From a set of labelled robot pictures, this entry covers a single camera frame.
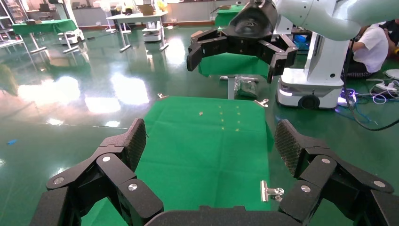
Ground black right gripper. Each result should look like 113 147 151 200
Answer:
186 0 298 83

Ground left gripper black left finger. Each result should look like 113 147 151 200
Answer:
29 118 164 226

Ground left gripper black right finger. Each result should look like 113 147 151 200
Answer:
274 119 399 226

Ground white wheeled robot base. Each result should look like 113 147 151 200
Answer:
142 21 163 43
276 16 358 110
48 0 85 45

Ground brown cardboard box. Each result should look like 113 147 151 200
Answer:
137 3 157 16

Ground clear plastic bag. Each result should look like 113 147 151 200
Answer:
234 75 259 99

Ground grey metal table leg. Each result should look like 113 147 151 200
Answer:
219 74 259 100

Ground large green table cloth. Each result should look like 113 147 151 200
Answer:
81 96 275 226

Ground white power strip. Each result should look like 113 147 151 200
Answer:
374 81 399 92

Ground white work table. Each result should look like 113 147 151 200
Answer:
106 11 170 53

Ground seated person in white shirt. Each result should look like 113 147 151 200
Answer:
341 24 390 79

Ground person in dark clothes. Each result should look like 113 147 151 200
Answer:
382 19 399 58

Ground far green covered table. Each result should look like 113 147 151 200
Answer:
11 18 79 35

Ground metal storage rack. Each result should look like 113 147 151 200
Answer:
0 0 29 49

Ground long black floor cable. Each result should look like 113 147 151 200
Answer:
342 39 399 132

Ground white cable bundle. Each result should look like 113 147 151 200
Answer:
358 79 399 105

